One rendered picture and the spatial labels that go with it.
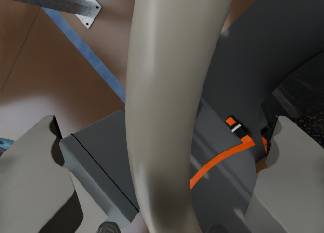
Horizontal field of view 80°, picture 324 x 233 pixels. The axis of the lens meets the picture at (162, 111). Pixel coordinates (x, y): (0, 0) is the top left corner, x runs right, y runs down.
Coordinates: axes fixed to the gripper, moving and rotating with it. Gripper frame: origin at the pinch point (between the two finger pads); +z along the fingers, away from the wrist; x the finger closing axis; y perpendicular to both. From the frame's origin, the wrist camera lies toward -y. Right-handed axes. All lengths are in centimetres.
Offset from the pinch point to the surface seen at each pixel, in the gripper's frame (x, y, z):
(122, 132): -21, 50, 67
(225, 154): 42, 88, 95
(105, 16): -43, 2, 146
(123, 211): -15, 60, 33
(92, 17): -54, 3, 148
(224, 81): 38, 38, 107
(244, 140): 51, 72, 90
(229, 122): 43, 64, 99
